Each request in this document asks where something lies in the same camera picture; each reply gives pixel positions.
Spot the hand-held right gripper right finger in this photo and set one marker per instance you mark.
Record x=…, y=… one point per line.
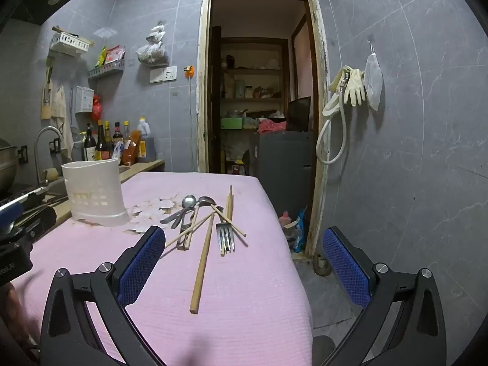
x=345, y=267

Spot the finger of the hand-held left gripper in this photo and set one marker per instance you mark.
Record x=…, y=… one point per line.
x=38, y=223
x=9, y=211

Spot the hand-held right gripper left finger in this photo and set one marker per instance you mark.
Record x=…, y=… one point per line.
x=141, y=267

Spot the small metal utensil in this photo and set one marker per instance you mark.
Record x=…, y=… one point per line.
x=185, y=228

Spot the long wooden chopstick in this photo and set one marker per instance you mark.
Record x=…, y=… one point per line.
x=202, y=263

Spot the white plastic utensil holder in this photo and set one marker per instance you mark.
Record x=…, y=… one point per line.
x=95, y=192

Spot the metal fork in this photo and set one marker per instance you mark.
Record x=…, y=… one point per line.
x=222, y=236
x=230, y=236

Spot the metal soup spoon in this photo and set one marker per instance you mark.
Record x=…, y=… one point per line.
x=206, y=200

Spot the person's left hand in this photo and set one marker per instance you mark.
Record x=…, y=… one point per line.
x=21, y=308

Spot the brown floor pipe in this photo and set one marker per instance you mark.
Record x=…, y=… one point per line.
x=322, y=267

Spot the blue packet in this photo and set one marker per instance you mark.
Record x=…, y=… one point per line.
x=300, y=232

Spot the pink bottle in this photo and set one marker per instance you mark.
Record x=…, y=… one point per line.
x=284, y=221

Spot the metal faucet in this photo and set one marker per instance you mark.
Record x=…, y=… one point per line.
x=40, y=137

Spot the dark wine bottle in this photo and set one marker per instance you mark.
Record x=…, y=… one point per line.
x=90, y=146

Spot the beige kitchen counter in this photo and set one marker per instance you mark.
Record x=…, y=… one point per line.
x=141, y=167

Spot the dark sauce bottle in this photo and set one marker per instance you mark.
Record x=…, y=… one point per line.
x=102, y=141

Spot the wooden cutting board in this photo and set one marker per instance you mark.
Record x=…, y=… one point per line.
x=46, y=110

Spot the pink floral tablecloth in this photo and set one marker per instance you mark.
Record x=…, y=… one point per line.
x=244, y=305

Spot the hanging dish towel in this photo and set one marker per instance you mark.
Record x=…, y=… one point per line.
x=61, y=110

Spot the yellow cap sauce bottle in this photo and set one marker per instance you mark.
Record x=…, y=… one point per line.
x=108, y=131

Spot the grey refrigerator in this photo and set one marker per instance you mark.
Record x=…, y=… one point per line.
x=282, y=167

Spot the orange seasoning packet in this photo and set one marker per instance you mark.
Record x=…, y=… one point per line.
x=130, y=148

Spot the red label sauce bottle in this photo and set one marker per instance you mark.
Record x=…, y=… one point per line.
x=117, y=133

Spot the cooking oil jug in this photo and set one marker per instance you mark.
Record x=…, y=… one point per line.
x=146, y=145

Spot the red plastic bag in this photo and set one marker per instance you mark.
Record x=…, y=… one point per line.
x=97, y=108

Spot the clear glass bottle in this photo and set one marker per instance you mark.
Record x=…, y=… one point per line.
x=126, y=129

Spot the black monitor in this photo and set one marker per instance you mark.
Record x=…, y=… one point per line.
x=299, y=116

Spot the pink cloth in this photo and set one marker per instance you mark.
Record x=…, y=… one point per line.
x=271, y=126

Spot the green box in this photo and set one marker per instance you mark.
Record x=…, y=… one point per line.
x=231, y=123

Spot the cream rubber gloves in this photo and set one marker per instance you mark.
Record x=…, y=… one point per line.
x=352, y=87

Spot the white mesh bag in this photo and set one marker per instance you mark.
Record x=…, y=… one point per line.
x=373, y=80

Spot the orange plug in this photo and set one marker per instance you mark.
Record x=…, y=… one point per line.
x=189, y=70

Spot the hanging clear plastic bag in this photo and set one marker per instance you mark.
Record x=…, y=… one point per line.
x=152, y=51

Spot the wooden storage shelf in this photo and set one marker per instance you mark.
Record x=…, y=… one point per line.
x=251, y=70

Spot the black wall outlet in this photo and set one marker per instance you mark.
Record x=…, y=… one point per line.
x=23, y=155

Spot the white wall box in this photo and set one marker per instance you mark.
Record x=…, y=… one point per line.
x=84, y=99

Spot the metal wall shelf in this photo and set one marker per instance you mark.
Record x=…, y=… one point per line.
x=105, y=71

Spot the white wall basket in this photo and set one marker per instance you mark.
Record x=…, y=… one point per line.
x=68, y=44

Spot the worn door frame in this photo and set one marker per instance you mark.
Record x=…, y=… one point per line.
x=317, y=84

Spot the white wall switch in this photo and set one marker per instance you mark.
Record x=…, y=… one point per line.
x=163, y=74

